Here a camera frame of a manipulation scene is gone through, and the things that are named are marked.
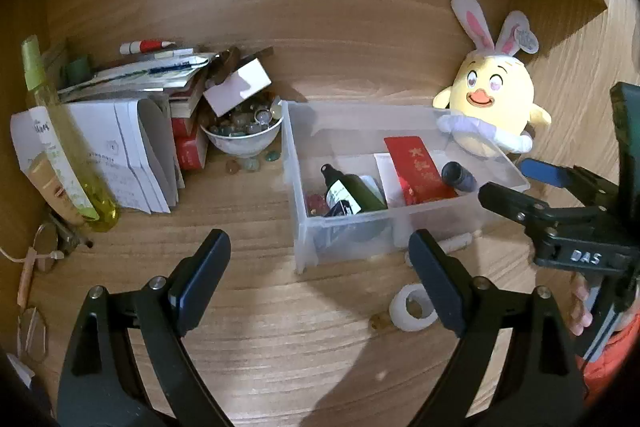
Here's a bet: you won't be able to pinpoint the black marker purple cap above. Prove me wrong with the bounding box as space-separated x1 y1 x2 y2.
441 161 478 195

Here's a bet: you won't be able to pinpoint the white bowl of glass pebbles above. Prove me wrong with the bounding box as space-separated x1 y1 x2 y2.
200 97 284 158

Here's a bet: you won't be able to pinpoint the red box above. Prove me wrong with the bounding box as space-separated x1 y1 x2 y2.
172 117 208 170

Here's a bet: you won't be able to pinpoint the white tube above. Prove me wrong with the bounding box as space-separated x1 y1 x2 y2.
440 232 473 253

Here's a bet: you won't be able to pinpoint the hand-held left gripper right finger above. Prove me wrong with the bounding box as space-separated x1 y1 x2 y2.
407 229 588 427

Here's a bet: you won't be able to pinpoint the beige tube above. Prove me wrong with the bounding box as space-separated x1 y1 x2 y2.
25 152 86 228

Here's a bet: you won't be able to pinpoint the stack of notebooks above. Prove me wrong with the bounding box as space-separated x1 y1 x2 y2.
57 49 221 108

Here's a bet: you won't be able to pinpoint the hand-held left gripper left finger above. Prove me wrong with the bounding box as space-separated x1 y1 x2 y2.
56 228 236 427

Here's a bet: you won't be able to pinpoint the stack of white papers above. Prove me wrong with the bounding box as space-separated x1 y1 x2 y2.
10 97 181 215

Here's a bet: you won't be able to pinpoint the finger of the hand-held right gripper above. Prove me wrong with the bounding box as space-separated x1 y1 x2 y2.
477 182 557 234
520 158 622 208

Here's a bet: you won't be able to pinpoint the round eyeglasses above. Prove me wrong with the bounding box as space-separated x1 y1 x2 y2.
30 212 96 275
15 304 51 365

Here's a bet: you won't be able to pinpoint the dark green bottle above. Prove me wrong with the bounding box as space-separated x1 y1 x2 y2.
320 163 388 215

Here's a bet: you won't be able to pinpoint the white tape roll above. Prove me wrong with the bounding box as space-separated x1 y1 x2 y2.
389 284 438 333

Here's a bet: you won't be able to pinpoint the red white pen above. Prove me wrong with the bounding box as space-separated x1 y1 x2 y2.
120 39 176 55

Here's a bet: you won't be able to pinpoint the person's right forearm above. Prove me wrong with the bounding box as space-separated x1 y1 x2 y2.
575 312 640 408

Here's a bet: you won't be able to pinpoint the wooden stick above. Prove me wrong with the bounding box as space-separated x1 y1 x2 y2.
16 247 38 308

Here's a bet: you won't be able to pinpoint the small white box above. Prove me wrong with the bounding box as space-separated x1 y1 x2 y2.
202 57 273 118

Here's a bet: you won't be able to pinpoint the person's right hand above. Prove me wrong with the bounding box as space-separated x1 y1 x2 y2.
570 274 596 338

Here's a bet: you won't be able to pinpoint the clear plastic storage box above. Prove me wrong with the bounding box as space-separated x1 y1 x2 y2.
280 99 531 275

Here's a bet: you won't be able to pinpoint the yellow chick plush toy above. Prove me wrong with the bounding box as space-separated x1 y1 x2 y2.
432 0 553 158

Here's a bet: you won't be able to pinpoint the red tea packet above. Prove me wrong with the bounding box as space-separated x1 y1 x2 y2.
384 136 458 206

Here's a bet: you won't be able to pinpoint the green spray bottle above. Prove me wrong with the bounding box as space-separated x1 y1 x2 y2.
21 36 121 233

